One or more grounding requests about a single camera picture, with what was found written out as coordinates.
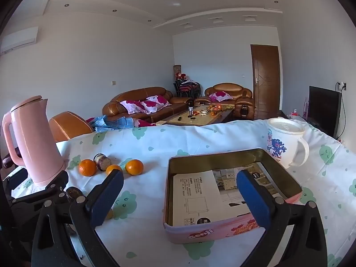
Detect small glass jar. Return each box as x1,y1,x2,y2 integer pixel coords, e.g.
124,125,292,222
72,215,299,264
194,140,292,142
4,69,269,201
94,153,112,171

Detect wooden coffee table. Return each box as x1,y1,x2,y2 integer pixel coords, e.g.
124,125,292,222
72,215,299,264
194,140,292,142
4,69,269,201
156,104,234,125

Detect white air conditioner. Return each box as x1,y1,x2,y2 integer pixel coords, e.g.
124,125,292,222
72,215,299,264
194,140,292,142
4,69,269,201
0,27,38,53

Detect white cloud-print tablecloth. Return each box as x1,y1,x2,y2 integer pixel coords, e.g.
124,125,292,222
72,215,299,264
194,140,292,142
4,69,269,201
0,119,356,267

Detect printed paper leaflet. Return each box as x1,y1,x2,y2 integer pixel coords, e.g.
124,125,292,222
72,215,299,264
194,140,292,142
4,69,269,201
172,162,288,227

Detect brown leather sofa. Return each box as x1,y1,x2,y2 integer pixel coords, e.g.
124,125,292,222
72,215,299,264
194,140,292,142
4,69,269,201
102,87,192,124

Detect brown leather armchair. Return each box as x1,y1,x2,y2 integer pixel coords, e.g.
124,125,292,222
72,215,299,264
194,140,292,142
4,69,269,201
195,83,256,119

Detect pink electric kettle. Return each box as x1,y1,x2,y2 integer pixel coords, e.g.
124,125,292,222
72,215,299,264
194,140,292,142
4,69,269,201
2,96,67,187

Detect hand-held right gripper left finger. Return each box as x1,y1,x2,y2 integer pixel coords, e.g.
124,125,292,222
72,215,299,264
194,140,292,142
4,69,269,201
31,169,124,267

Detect brown leather chair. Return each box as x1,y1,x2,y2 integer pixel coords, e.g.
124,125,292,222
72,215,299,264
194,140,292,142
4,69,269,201
49,111,94,142

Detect stacked dark chairs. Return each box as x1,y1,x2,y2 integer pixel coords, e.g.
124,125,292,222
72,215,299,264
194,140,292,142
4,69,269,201
174,78,201,101

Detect white printed mug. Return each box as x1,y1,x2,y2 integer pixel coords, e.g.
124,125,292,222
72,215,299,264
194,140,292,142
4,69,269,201
265,117,310,169

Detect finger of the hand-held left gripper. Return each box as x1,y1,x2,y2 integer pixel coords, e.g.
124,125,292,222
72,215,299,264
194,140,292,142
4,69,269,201
10,170,70,223
4,168,29,193

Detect pink tin box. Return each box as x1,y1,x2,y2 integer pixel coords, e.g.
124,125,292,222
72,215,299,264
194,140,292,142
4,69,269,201
163,148,303,245

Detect blue plaid blanket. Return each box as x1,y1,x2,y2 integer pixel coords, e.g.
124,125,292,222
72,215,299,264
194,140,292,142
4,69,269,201
86,115,156,131

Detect brown wooden door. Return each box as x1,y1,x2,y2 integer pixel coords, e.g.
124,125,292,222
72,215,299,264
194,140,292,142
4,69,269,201
250,44,280,121

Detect white mug lid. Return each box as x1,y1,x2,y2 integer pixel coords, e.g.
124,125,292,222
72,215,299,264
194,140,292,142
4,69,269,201
267,117,306,134

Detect black television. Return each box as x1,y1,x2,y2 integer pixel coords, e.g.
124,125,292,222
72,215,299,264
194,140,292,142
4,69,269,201
309,86,342,140

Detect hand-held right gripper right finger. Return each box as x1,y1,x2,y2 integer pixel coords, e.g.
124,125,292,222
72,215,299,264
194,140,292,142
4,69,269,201
236,169,328,267

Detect pink floral pillow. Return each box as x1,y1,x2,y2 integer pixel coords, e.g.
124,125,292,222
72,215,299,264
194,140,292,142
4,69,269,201
141,95,171,114
120,99,147,114
209,90,233,102

